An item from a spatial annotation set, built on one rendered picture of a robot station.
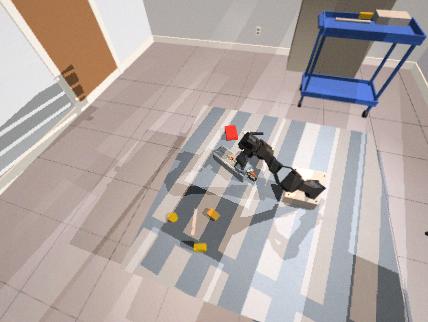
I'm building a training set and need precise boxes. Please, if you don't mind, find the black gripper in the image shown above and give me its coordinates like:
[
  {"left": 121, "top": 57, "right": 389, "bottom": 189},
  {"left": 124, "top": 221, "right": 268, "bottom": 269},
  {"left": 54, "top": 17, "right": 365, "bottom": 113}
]
[{"left": 236, "top": 147, "right": 254, "bottom": 167}]

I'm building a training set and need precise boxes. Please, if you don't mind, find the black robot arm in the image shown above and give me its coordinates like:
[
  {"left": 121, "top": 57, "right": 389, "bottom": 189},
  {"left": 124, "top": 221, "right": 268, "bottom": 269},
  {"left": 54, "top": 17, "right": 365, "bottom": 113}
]
[{"left": 238, "top": 132, "right": 326, "bottom": 200}]

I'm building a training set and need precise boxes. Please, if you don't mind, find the red rectangular block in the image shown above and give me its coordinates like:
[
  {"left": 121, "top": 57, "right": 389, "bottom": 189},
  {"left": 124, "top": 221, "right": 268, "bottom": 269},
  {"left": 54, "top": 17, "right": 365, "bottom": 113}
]
[{"left": 225, "top": 125, "right": 238, "bottom": 141}]

